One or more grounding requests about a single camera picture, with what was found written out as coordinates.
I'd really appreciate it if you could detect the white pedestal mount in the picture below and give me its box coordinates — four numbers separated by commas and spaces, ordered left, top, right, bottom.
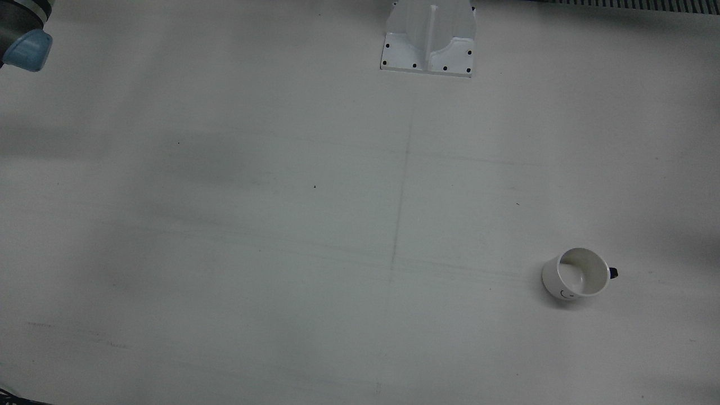
380, 0, 478, 78

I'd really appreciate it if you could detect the ribbed metal grating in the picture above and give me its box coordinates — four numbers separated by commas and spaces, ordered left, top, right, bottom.
554, 0, 720, 15

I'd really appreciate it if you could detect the white cup with black handle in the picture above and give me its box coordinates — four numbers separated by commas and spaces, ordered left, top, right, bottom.
541, 247, 620, 302

